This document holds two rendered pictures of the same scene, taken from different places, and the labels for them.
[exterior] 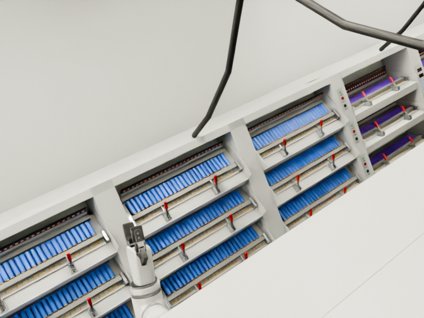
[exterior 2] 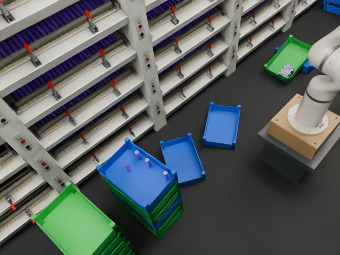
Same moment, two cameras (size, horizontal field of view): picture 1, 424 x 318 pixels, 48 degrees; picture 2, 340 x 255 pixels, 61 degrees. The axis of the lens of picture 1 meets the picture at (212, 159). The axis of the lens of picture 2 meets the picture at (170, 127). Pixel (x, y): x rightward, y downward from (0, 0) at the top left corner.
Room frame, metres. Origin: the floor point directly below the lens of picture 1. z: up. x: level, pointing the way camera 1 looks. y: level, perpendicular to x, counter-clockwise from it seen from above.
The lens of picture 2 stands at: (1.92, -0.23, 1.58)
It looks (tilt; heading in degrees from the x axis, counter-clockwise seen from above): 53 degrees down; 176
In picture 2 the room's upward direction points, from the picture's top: 10 degrees counter-clockwise
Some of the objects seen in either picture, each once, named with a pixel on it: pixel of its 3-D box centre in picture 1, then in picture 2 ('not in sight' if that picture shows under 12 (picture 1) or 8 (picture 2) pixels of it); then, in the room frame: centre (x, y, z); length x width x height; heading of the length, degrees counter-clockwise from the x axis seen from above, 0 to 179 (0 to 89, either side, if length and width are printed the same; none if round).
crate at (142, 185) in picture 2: not in sight; (136, 173); (1.28, -0.37, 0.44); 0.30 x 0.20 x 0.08; 38
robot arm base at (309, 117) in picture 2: not in sight; (313, 107); (1.17, 0.49, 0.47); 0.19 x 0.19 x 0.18
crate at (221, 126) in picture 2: not in sight; (221, 124); (0.85, 0.17, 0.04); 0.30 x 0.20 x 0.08; 154
